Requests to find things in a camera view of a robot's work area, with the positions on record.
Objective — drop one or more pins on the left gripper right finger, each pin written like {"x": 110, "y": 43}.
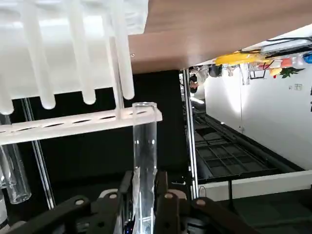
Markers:
{"x": 175, "y": 217}

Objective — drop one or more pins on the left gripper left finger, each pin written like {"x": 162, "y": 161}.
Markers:
{"x": 102, "y": 217}

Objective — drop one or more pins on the white plastic test tube rack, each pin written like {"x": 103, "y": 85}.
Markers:
{"x": 61, "y": 61}

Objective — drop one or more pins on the green leafy plant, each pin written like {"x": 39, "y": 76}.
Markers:
{"x": 290, "y": 72}

